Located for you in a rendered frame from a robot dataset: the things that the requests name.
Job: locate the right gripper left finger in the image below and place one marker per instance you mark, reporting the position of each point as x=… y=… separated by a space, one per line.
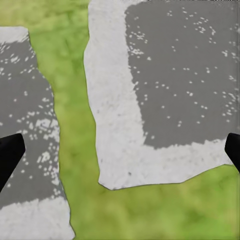
x=12 y=148

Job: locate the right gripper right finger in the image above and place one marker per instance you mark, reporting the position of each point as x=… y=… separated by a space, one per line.
x=232 y=148

